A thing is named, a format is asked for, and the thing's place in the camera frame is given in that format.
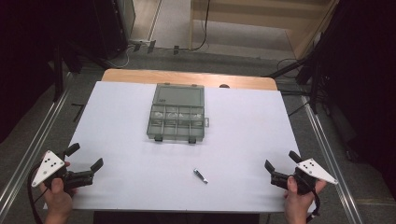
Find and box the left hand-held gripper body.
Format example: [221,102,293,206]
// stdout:
[31,150,95,191]

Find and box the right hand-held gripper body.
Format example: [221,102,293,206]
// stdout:
[270,158,339,196]

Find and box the small metal screw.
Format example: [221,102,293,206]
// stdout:
[192,168,209,185]

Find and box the grey clear plastic organizer box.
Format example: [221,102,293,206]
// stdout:
[146,82,210,145]

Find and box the person's right hand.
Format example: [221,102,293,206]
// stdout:
[283,175,328,224]

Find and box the person's left hand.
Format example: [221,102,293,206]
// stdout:
[38,161,78,224]

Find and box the white table mat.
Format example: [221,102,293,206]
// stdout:
[43,80,316,215]

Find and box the black tripod stand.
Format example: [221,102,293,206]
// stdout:
[262,50,325,116]

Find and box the small pale parts group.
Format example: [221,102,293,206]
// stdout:
[150,105,204,127]

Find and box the wooden table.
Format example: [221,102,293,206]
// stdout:
[101,68,278,91]

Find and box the black computer case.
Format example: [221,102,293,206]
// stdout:
[92,0,137,61]

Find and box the light wooden cabinet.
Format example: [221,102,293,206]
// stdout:
[188,0,341,61]

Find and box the aluminium floor rail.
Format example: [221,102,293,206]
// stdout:
[0,73,74,206]
[301,94,364,224]

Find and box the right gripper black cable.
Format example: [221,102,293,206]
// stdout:
[305,186,322,224]

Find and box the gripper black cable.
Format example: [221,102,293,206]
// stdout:
[305,186,322,224]
[26,166,49,224]

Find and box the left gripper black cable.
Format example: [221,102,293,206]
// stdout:
[26,166,49,224]

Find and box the white floor cable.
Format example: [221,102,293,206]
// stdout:
[106,46,134,70]

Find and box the hanging black cable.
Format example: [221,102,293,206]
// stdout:
[188,0,211,52]

